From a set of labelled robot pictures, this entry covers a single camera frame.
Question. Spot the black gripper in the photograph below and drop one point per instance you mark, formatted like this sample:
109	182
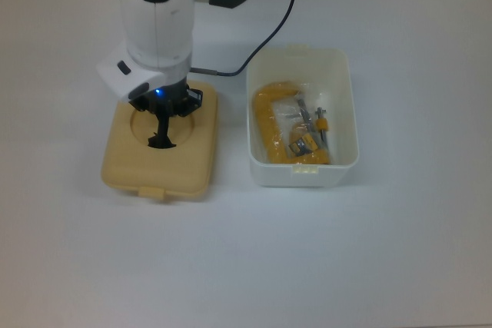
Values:
169	101

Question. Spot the beige plastic case lid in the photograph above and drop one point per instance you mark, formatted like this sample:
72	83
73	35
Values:
153	174

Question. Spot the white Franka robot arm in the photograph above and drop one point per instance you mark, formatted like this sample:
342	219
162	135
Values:
157	28

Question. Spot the white plastic tool case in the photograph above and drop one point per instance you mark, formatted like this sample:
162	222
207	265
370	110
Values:
300	178

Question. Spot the yellow C-clamp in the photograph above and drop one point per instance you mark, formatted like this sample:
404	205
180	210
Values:
265	120

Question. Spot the clear plastic bag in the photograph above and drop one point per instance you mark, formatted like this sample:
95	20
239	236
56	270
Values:
284	113

